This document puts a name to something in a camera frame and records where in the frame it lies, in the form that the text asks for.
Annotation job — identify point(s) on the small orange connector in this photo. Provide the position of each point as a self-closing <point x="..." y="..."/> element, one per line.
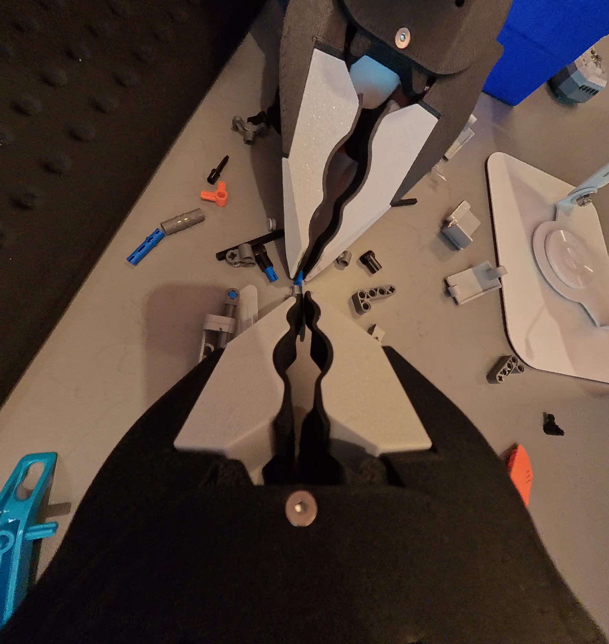
<point x="216" y="193"/>

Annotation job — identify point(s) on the grey joint with black pin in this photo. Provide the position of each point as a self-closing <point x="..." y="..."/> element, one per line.
<point x="249" y="128"/>

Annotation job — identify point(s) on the light grey boxy panel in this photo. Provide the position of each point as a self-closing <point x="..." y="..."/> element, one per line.
<point x="460" y="226"/>

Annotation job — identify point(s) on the small black toy piece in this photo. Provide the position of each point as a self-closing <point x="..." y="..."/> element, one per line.
<point x="552" y="425"/>

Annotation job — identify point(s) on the white book stand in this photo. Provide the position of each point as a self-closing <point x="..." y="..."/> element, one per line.
<point x="525" y="276"/>

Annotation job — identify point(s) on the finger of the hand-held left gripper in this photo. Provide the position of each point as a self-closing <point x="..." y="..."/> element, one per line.
<point x="314" y="126"/>
<point x="395" y="151"/>

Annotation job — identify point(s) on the long black pin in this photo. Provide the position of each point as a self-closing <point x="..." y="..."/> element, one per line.
<point x="218" y="168"/>

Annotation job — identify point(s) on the orange curved panel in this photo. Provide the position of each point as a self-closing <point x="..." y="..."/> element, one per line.
<point x="519" y="473"/>

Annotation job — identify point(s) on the blue pin with grey sleeve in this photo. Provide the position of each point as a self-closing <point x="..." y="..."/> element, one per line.
<point x="183" y="221"/>

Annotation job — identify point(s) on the grey toy control hub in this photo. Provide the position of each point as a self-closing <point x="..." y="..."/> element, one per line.
<point x="581" y="80"/>

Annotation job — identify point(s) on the black dimpled foam pad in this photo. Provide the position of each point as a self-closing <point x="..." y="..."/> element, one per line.
<point x="83" y="126"/>

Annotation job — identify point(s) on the dark grey angled beam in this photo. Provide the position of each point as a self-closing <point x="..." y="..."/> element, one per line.
<point x="364" y="299"/>

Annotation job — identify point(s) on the light grey cross hole connector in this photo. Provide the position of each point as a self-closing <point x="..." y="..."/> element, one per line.
<point x="376" y="332"/>

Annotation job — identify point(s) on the black and blue pin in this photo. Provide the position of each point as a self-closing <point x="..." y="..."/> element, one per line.
<point x="266" y="264"/>

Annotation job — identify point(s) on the dark grey short beam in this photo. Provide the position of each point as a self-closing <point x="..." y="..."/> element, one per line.
<point x="505" y="370"/>

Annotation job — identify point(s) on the light grey flat clip panel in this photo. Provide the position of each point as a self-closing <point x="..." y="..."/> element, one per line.
<point x="473" y="284"/>

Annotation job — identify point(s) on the short black axle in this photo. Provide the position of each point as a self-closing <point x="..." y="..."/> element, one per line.
<point x="405" y="202"/>

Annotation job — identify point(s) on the small dark grey pin connector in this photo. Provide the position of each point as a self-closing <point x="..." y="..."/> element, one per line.
<point x="297" y="290"/>
<point x="343" y="258"/>

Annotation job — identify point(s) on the blue plastic bin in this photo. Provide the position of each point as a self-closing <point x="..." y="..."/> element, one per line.
<point x="550" y="40"/>

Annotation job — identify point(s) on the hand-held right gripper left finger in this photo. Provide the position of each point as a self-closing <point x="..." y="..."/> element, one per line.
<point x="229" y="402"/>

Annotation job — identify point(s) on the light grey curved panel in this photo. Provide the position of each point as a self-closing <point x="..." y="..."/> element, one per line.
<point x="462" y="136"/>

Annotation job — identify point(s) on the cyan toy frame piece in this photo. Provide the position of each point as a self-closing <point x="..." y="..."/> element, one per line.
<point x="12" y="528"/>

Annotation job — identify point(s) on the small black connector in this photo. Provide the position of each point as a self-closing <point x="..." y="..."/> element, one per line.
<point x="370" y="261"/>

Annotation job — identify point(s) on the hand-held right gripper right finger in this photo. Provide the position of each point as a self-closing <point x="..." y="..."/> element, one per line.
<point x="369" y="402"/>

